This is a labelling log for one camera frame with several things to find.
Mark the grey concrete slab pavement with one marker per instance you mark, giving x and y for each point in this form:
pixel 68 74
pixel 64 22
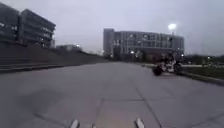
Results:
pixel 110 90

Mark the large grey building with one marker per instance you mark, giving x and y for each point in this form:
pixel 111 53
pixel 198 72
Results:
pixel 143 42

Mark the low distant building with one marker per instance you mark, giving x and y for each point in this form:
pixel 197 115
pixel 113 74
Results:
pixel 68 47

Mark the robot's own part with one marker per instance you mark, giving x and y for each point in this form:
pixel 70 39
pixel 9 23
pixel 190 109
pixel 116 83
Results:
pixel 139 123
pixel 74 124

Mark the street lamp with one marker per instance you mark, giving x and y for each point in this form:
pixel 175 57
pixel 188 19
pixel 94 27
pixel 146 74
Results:
pixel 172 27

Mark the dark stepped embankment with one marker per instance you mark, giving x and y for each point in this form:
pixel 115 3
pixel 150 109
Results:
pixel 40 56

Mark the concrete kerb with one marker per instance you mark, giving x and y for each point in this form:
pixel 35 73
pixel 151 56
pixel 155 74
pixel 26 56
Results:
pixel 200 77

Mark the dark multi-storey building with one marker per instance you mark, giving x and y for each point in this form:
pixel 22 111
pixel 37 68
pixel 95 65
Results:
pixel 26 28

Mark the grass strip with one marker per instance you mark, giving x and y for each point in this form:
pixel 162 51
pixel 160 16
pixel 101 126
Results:
pixel 208 71

